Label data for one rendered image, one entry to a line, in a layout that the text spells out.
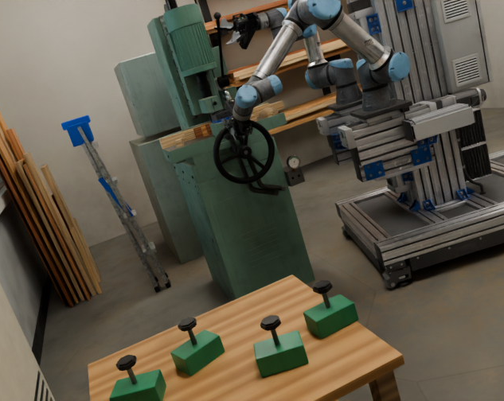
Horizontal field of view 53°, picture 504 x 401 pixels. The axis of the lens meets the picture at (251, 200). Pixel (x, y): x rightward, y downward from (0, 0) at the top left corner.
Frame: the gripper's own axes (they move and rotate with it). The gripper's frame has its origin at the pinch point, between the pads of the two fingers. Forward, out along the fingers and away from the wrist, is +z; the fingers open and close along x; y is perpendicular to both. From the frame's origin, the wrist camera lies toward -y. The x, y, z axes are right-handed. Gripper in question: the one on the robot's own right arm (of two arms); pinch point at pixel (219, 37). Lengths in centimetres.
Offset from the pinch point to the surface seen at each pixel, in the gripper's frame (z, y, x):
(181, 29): 16.2, 5.6, -5.7
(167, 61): 22.6, -18.7, -18.6
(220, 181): 23, -44, 47
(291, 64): -116, -144, -132
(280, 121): -15.2, -30.6, 35.6
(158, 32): 22.6, -7.0, -28.1
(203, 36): 7.1, 1.3, -2.6
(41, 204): 114, -110, -39
